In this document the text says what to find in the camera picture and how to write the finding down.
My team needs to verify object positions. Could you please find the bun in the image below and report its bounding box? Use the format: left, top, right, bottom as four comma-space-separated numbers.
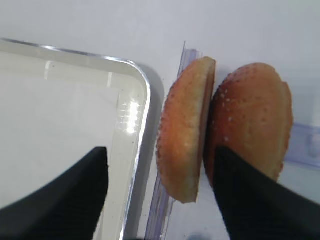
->
203, 63, 293, 186
156, 56, 216, 204

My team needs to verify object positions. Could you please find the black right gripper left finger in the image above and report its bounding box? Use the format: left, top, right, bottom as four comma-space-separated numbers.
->
0, 147, 109, 240

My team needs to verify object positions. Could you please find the cream rectangular metal tray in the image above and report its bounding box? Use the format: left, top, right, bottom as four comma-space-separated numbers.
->
0, 38, 151, 240

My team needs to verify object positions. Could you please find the right clear plastic rail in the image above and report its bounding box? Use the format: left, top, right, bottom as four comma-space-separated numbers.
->
144, 43, 203, 240

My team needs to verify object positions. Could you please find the clear holder under buns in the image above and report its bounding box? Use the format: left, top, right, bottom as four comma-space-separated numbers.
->
285, 123, 320, 168

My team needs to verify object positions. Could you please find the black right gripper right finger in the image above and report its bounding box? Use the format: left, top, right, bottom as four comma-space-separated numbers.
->
212, 146, 320, 240

